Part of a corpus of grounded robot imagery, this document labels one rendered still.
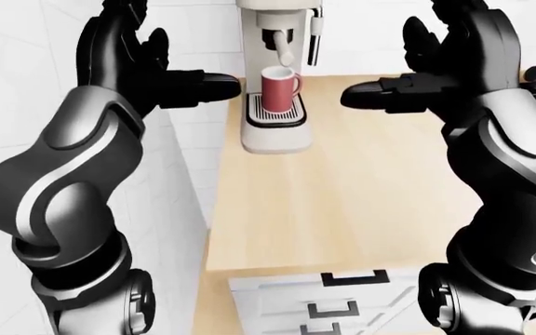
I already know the red ceramic mug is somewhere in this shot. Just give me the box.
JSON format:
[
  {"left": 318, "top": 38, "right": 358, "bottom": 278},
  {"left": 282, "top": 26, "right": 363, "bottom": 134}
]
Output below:
[{"left": 260, "top": 65, "right": 304, "bottom": 114}]

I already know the cream white coffee machine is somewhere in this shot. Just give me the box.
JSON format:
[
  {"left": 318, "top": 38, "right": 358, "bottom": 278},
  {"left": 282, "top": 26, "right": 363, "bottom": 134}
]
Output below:
[{"left": 234, "top": 0, "right": 325, "bottom": 155}]

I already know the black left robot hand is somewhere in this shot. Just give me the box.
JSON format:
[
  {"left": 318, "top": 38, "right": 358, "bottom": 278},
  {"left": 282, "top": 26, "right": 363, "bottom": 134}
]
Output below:
[{"left": 76, "top": 0, "right": 242, "bottom": 119}]

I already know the white drawer cabinet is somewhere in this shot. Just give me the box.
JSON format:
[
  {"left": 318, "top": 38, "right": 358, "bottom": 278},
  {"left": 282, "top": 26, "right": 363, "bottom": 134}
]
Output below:
[{"left": 227, "top": 267, "right": 425, "bottom": 335}]

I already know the chrome steam wand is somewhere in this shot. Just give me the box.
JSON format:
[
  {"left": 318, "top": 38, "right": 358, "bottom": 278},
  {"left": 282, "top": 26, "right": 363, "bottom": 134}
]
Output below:
[{"left": 305, "top": 7, "right": 326, "bottom": 67}]

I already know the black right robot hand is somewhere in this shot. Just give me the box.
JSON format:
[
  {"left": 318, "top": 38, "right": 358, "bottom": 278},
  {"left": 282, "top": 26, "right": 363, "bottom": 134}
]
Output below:
[{"left": 340, "top": 0, "right": 522, "bottom": 124}]

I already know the black drip tray grate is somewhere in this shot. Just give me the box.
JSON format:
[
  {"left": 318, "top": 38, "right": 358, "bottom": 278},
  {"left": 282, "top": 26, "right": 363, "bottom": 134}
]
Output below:
[{"left": 245, "top": 92, "right": 308, "bottom": 127}]

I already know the black drawer handle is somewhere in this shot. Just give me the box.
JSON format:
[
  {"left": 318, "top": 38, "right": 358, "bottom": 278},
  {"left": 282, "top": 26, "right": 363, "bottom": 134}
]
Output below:
[
  {"left": 299, "top": 321, "right": 342, "bottom": 335},
  {"left": 306, "top": 301, "right": 360, "bottom": 321},
  {"left": 321, "top": 268, "right": 390, "bottom": 287}
]

